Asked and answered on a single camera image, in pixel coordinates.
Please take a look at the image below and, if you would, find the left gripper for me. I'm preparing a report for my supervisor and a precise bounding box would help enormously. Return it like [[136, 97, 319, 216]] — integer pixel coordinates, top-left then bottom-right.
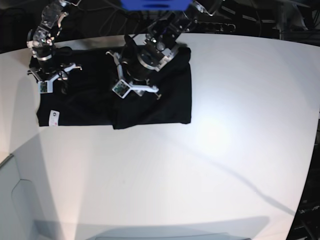
[[105, 49, 163, 100]]

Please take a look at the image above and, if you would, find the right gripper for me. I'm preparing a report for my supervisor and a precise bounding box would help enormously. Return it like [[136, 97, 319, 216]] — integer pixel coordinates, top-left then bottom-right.
[[27, 62, 83, 95]]

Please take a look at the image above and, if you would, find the black T-shirt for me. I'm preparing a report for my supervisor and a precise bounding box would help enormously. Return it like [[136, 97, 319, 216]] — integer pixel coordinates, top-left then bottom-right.
[[36, 47, 192, 130]]

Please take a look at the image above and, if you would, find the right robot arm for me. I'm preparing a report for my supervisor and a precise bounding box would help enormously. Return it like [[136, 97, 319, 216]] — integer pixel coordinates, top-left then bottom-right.
[[26, 0, 83, 94]]

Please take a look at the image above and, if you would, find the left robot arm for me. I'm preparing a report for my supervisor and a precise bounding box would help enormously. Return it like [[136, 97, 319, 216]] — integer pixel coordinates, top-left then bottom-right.
[[107, 0, 222, 99]]

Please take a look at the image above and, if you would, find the white shirt label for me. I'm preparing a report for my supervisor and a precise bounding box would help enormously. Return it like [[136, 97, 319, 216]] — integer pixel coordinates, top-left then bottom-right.
[[48, 110, 60, 127]]

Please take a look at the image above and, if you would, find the blue box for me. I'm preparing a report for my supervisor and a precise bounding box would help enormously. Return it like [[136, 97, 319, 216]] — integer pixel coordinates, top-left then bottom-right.
[[120, 0, 192, 11]]

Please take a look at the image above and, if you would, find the black power strip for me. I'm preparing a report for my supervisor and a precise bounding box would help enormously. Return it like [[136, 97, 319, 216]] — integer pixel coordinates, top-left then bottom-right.
[[194, 22, 236, 34]]

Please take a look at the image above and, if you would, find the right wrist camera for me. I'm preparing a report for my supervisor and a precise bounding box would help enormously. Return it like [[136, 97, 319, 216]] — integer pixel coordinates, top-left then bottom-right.
[[37, 81, 53, 94]]

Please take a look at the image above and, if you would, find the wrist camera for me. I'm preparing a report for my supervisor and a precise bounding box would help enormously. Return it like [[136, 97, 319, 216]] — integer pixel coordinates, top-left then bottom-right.
[[37, 81, 53, 94], [112, 79, 131, 99]]

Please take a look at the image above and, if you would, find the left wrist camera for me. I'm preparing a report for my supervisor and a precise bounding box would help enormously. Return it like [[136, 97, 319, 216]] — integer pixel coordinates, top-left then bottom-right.
[[112, 79, 131, 99]]

